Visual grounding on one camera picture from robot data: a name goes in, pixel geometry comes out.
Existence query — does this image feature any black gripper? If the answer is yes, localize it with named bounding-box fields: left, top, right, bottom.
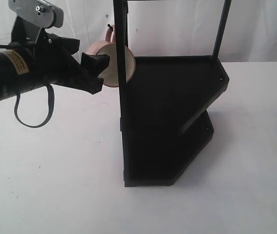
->
left=10, top=16, right=110, bottom=95

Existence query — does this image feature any pink ceramic mug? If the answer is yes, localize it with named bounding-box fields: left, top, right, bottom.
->
left=86, top=25, right=136, bottom=88

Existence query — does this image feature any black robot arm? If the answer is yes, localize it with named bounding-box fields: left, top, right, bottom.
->
left=0, top=17, right=110, bottom=101

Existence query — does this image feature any black two-tier metal rack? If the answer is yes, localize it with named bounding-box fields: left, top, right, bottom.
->
left=113, top=0, right=231, bottom=187

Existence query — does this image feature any white backdrop cloth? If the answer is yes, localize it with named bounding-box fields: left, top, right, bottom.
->
left=0, top=0, right=277, bottom=62

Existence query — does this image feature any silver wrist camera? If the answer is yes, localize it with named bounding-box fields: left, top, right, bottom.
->
left=8, top=0, right=64, bottom=29

